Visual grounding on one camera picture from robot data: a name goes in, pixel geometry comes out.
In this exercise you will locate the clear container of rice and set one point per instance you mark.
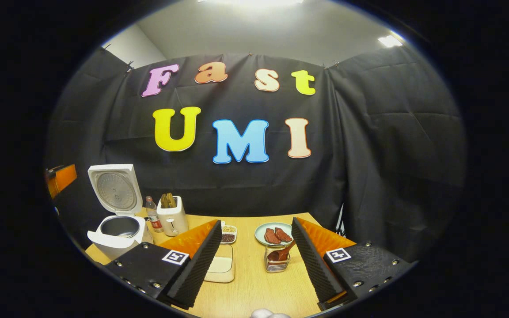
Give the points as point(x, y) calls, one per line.
point(221, 265)

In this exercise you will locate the white divided dish of beans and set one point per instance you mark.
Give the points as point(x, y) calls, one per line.
point(229, 234)

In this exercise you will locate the black backdrop cloth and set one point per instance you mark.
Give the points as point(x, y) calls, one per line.
point(369, 154)

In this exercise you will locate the white toaster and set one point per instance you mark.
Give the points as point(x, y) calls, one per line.
point(172, 223)

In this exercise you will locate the pale green plate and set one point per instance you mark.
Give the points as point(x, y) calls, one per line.
point(261, 234)

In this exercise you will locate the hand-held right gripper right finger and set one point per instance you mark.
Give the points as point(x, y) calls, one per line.
point(314, 269)

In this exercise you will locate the clear plastic water bottle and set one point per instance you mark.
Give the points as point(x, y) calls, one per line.
point(153, 216)

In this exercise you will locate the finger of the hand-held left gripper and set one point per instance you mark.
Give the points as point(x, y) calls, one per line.
point(64, 177)

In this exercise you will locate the white rice cooker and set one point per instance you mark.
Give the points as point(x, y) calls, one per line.
point(115, 190)

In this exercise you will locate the dark wooden spoon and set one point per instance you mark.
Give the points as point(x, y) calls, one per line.
point(281, 254)

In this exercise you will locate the long ceiling light panel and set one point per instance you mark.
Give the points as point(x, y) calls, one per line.
point(250, 1)

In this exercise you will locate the brown toast slice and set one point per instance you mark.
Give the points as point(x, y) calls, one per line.
point(164, 201)
point(172, 199)

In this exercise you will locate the red meat piece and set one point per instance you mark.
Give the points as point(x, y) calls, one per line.
point(272, 237)
point(283, 234)

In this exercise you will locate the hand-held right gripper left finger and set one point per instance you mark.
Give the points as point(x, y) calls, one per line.
point(199, 265)

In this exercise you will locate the small ceiling light panel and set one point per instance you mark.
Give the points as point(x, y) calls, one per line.
point(389, 41)

